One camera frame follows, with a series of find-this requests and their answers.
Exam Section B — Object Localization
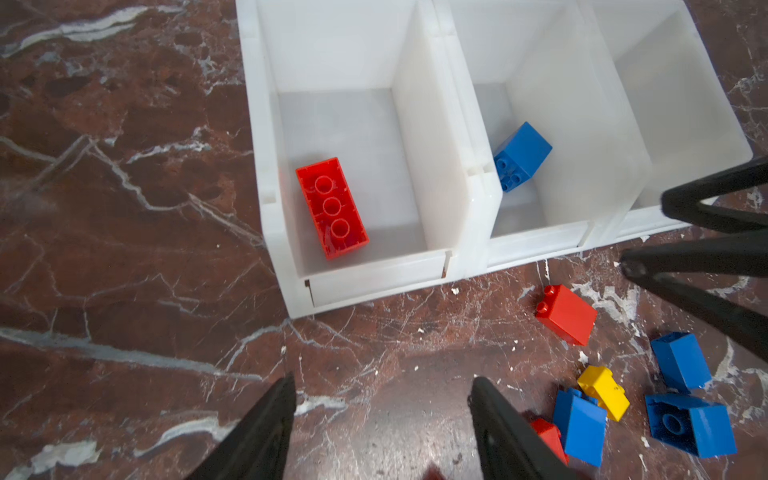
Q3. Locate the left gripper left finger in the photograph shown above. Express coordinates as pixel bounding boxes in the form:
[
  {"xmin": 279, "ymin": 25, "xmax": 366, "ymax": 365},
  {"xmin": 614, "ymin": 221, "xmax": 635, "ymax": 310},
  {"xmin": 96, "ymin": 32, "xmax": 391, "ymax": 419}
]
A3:
[{"xmin": 188, "ymin": 374, "xmax": 297, "ymax": 479}]

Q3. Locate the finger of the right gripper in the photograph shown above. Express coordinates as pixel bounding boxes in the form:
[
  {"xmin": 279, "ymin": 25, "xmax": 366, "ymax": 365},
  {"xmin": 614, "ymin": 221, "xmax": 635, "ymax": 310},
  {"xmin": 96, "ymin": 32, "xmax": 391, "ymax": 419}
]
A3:
[
  {"xmin": 619, "ymin": 230, "xmax": 767, "ymax": 360},
  {"xmin": 660, "ymin": 157, "xmax": 768, "ymax": 235}
]

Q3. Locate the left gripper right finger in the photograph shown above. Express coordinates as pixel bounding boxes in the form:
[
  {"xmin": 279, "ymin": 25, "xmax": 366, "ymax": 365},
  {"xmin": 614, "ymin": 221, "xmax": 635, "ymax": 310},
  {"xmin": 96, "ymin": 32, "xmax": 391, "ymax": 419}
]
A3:
[{"xmin": 468, "ymin": 376, "xmax": 578, "ymax": 479}]

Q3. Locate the blue lego brick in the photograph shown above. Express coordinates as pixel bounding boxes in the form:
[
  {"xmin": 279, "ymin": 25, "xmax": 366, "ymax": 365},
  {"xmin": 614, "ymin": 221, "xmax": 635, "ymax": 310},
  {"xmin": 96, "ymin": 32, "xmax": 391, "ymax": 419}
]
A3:
[{"xmin": 493, "ymin": 122, "xmax": 552, "ymax": 193}]

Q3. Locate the long red lego brick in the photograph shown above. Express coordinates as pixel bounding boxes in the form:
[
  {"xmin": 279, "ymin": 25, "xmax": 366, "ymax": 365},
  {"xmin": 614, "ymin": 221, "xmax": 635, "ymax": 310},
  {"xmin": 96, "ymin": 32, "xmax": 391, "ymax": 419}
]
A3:
[{"xmin": 296, "ymin": 157, "xmax": 369, "ymax": 260}]

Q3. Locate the red lego centre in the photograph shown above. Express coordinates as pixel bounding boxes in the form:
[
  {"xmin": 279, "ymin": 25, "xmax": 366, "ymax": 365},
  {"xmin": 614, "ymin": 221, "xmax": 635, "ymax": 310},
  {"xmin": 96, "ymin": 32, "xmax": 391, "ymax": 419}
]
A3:
[{"xmin": 530, "ymin": 418, "xmax": 569, "ymax": 466}]

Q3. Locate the right white bin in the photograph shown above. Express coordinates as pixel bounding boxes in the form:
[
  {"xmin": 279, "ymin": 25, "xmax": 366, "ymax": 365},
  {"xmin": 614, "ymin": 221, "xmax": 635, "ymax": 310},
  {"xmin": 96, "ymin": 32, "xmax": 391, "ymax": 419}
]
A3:
[{"xmin": 592, "ymin": 1, "xmax": 753, "ymax": 241}]

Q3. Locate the white bin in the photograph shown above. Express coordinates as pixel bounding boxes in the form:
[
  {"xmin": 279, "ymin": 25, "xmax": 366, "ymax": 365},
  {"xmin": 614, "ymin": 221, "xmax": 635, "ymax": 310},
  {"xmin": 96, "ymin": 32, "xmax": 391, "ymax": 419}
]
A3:
[
  {"xmin": 435, "ymin": 1, "xmax": 651, "ymax": 273},
  {"xmin": 236, "ymin": 1, "xmax": 501, "ymax": 318},
  {"xmin": 592, "ymin": 1, "xmax": 753, "ymax": 241}
]

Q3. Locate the small yellow lego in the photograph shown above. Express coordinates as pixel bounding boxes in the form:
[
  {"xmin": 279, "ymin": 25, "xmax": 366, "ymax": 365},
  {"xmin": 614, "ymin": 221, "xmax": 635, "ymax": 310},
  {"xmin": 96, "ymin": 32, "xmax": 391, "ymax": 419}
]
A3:
[{"xmin": 577, "ymin": 365, "xmax": 630, "ymax": 422}]

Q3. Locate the middle white bin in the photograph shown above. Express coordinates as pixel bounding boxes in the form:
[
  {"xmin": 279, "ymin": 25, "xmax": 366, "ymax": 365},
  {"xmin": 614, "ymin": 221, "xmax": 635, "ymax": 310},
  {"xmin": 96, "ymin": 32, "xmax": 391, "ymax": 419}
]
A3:
[{"xmin": 435, "ymin": 1, "xmax": 651, "ymax": 273}]

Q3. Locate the red square lego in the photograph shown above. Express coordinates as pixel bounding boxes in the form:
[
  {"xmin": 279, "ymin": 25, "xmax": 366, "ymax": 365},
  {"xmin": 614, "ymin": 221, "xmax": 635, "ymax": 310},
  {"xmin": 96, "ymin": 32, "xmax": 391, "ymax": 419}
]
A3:
[{"xmin": 535, "ymin": 285, "xmax": 598, "ymax": 347}]

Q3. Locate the dark blue lego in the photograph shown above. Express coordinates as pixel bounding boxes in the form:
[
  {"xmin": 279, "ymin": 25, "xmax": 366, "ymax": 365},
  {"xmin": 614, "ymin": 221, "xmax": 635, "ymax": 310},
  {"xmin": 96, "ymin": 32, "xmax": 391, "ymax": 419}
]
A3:
[{"xmin": 645, "ymin": 393, "xmax": 738, "ymax": 459}]

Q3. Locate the left white bin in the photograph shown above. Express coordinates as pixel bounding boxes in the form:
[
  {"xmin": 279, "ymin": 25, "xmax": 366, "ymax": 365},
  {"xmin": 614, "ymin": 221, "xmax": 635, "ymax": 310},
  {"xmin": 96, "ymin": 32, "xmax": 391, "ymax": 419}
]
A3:
[{"xmin": 236, "ymin": 1, "xmax": 501, "ymax": 318}]

